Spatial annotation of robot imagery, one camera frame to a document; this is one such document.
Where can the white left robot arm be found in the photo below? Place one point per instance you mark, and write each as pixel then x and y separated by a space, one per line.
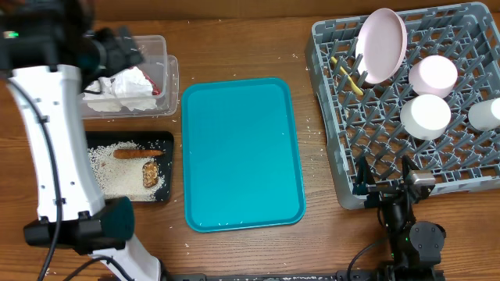
pixel 49 55

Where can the black tray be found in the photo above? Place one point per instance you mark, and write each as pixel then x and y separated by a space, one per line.
pixel 152 140

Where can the brown carrot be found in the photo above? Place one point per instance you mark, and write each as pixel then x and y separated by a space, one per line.
pixel 136 153

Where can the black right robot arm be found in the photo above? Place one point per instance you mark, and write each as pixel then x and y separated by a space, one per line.
pixel 415 245

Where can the white napkin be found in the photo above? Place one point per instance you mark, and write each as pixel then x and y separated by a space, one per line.
pixel 118 92

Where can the clear plastic bin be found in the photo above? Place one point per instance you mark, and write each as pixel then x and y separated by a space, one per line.
pixel 162 68

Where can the pile of white rice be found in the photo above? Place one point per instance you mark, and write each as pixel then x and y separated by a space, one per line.
pixel 122 177

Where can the large pink plate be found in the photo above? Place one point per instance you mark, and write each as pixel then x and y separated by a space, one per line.
pixel 382 42

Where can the grey dishwasher rack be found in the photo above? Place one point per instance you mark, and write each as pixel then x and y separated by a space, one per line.
pixel 363 120

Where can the granola bar piece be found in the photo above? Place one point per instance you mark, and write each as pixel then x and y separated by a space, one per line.
pixel 150 173

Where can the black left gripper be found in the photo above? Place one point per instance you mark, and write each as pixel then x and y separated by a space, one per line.
pixel 121 58

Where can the cream cup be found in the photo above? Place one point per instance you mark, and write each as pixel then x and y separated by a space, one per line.
pixel 484 115

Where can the red snack wrapper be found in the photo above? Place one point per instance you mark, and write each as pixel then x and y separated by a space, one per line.
pixel 145 80

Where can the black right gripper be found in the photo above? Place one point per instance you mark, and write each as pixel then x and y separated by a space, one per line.
pixel 380 192

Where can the teal serving tray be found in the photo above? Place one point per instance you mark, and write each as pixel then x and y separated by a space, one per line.
pixel 241 160

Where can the small pink plate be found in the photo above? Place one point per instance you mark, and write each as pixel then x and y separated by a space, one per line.
pixel 434 75

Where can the cream bowl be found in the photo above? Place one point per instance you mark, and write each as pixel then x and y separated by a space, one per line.
pixel 425 117

